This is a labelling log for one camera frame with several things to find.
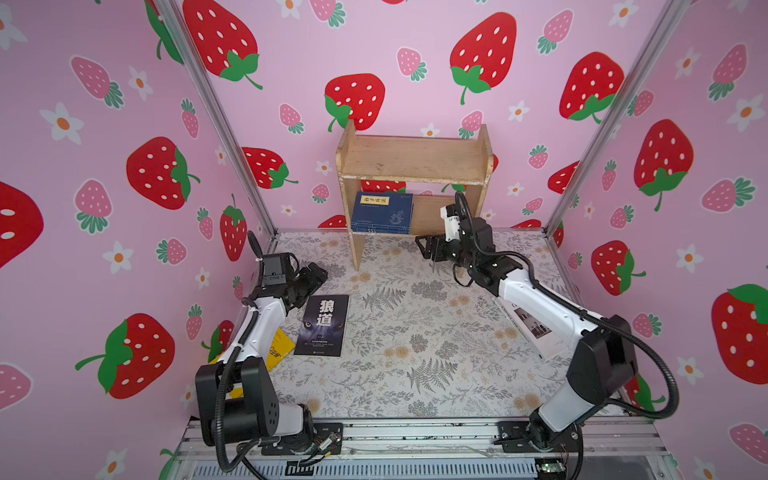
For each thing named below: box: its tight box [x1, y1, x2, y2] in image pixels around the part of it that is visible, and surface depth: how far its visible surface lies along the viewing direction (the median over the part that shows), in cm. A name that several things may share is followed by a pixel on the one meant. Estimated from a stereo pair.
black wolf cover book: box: [294, 294, 349, 357], surface depth 95 cm
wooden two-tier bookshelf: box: [335, 120, 494, 271], surface depth 82 cm
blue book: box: [352, 192, 413, 235], surface depth 92 cm
